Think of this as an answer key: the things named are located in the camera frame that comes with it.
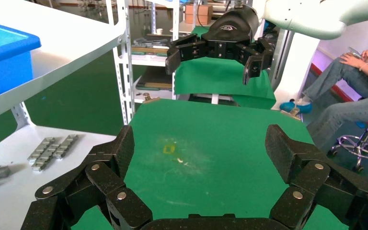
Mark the white metal shelf rack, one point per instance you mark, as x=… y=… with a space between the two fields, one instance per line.
x=69 y=35

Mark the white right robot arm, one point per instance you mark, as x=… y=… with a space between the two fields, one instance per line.
x=314 y=16

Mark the smartphone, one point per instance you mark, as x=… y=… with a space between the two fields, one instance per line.
x=355 y=53

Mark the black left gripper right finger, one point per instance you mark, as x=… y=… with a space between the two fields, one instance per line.
x=307 y=177

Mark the small white cup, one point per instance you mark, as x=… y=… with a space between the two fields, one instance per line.
x=159 y=31

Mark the brown cardboard box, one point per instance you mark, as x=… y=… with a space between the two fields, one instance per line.
x=198 y=14

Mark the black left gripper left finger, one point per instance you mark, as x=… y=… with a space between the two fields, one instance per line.
x=104 y=177

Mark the wooden board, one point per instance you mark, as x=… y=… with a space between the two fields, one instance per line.
x=149 y=50

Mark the blue plastic bin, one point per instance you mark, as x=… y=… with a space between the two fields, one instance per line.
x=6 y=73

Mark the seated person in jeans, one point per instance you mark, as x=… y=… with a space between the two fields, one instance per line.
x=346 y=76

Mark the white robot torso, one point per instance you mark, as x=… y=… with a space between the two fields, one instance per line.
x=295 y=70

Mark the white background shelf rack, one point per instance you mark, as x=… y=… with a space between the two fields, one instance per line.
x=149 y=60

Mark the green tablecloth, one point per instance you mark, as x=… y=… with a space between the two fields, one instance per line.
x=219 y=143

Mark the green cloth on background table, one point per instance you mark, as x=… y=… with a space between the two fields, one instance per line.
x=215 y=79

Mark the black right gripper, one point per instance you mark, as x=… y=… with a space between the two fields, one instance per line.
x=231 y=30

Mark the chrome stool base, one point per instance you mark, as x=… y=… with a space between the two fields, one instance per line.
x=360 y=147

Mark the brass table clamp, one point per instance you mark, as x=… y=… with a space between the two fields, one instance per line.
x=149 y=99
x=295 y=113

